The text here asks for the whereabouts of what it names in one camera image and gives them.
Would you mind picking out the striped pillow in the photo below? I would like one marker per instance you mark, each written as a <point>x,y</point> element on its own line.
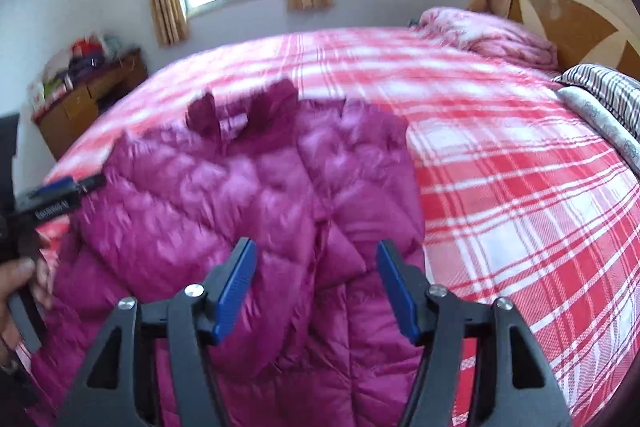
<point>617,92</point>

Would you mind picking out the pile of clothes on desk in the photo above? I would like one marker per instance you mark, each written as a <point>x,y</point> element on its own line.
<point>67,67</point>

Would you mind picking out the red bag on desk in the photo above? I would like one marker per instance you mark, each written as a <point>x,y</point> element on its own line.
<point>87,46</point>

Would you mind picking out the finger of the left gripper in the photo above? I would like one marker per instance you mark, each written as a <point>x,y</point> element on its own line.
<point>67,186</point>

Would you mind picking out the pink folded quilt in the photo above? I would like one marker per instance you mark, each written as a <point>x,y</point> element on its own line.
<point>490,36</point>

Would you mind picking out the magenta puffer jacket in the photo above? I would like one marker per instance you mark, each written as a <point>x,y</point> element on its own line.
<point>316,184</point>

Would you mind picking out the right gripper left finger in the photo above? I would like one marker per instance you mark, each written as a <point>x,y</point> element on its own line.
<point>117,383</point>

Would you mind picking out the red plaid bed sheet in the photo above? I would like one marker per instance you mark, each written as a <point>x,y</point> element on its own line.
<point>520,198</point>

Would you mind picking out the grey patterned pillow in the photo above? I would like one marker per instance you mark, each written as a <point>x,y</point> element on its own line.
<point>587,107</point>

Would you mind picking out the white packet on desk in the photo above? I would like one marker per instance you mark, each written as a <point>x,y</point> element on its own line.
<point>36,95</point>

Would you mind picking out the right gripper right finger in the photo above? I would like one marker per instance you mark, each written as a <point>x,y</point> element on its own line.
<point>513,382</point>

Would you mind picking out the brown wooden desk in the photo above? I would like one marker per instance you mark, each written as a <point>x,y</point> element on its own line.
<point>63,122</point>

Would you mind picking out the wooden bed headboard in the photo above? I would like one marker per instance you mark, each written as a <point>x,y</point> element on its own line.
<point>604,32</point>

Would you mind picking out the black camera box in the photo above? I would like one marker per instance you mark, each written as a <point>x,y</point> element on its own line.
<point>8,144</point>

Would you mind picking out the person's left hand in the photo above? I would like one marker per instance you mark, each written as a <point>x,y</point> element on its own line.
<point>14,275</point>

